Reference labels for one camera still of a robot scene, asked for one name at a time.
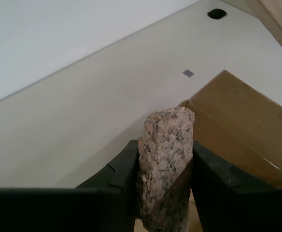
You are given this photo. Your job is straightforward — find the black table grommet hole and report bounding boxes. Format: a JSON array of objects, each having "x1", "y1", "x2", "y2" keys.
[{"x1": 207, "y1": 8, "x2": 228, "y2": 20}]

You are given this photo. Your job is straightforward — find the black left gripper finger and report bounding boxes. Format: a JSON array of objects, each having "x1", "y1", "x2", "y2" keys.
[
  {"x1": 191, "y1": 141, "x2": 282, "y2": 232},
  {"x1": 0, "y1": 139, "x2": 140, "y2": 232}
]

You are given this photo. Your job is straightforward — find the speckled pink granite rock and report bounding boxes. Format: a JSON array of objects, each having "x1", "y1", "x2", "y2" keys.
[{"x1": 134, "y1": 107, "x2": 196, "y2": 232}]

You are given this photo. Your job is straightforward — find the brown cardboard box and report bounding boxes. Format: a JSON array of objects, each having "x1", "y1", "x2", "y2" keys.
[{"x1": 133, "y1": 69, "x2": 282, "y2": 232}]

